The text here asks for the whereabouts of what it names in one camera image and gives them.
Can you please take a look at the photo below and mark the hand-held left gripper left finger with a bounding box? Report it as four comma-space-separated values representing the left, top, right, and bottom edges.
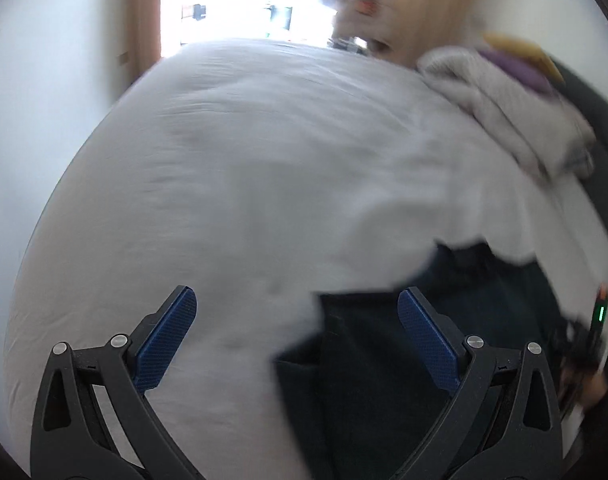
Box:
30, 286, 205, 480

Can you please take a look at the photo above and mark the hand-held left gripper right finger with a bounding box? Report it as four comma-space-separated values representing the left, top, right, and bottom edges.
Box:
389, 287, 565, 480

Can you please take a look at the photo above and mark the dark green sweater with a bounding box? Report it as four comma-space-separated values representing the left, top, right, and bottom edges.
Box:
273, 242, 575, 480

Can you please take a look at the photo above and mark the person's right hand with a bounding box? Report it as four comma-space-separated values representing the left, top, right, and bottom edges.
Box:
564, 371, 608, 411

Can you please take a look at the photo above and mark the bed with white sheet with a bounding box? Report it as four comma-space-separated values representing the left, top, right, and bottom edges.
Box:
4, 37, 608, 480

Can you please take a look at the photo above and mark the folded grey duvet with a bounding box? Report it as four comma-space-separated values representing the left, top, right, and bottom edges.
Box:
416, 46, 597, 181

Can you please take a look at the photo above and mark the purple pillow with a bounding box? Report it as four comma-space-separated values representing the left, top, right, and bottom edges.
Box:
476, 47, 555, 95

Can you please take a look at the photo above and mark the yellow pillow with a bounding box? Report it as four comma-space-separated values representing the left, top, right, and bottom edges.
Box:
484, 33, 565, 83

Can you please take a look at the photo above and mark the beige curtain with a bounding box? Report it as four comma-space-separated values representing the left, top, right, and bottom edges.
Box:
384, 0, 490, 68
126, 0, 165, 81

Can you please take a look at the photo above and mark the white padded vest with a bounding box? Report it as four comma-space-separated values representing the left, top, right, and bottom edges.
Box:
329, 0, 401, 55

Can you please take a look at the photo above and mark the glass balcony door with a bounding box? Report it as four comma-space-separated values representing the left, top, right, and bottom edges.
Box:
161, 0, 395, 58

